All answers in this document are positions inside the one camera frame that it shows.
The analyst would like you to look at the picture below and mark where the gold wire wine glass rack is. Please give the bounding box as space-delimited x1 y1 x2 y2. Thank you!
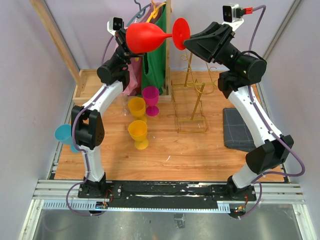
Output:
171 50 218 134

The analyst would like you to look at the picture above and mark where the pink shirt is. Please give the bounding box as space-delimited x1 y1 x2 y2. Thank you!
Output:
123 7 150 96

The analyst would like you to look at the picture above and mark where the clear glass wine glass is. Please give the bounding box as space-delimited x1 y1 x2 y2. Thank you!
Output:
121 95 129 116

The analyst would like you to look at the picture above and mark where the yellow wine glass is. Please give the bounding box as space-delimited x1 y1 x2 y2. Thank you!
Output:
128 120 149 150
128 97 147 123

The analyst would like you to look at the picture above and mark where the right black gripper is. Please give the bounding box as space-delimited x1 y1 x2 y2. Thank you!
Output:
178 21 243 73

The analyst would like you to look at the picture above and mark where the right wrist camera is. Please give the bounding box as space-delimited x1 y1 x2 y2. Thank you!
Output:
222 3 246 30

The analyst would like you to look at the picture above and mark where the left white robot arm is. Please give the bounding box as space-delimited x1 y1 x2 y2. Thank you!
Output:
71 28 134 198

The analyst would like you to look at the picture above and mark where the rear yellow wine glass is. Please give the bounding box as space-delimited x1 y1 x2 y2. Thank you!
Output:
128 97 147 123

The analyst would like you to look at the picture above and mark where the front yellow wine glass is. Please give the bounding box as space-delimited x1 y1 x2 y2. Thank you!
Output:
128 120 149 150

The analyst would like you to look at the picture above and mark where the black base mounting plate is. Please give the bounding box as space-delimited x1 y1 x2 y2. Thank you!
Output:
78 180 257 210

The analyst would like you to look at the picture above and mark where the wooden clothes rack frame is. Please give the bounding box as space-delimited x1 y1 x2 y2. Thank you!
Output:
30 0 172 105

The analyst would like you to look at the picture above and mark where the grey clothes hanger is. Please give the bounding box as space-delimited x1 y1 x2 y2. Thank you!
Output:
126 0 152 27

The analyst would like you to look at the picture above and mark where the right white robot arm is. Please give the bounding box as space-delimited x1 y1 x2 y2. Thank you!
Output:
183 22 294 200

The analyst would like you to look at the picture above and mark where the magenta plastic wine glass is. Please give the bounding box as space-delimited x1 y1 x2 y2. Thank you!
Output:
142 86 160 117

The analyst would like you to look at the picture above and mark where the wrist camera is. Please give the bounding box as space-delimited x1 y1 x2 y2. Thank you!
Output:
107 17 124 36
222 3 246 30

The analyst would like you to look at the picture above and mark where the yellow clothes hanger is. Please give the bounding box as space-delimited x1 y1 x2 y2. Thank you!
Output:
134 1 167 62

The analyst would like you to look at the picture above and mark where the grey checked cloth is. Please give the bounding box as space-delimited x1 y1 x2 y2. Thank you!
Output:
222 108 256 153

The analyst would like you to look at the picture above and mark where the green vest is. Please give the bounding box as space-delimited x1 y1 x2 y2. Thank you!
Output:
141 5 167 95

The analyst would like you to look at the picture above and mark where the red plastic wine glass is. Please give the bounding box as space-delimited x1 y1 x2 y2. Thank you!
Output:
125 17 191 54

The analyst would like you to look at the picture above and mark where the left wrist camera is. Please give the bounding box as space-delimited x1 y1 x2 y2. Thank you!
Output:
107 17 124 36

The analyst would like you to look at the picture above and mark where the teal plastic wine glass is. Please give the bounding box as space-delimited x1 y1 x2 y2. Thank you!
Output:
54 124 79 153

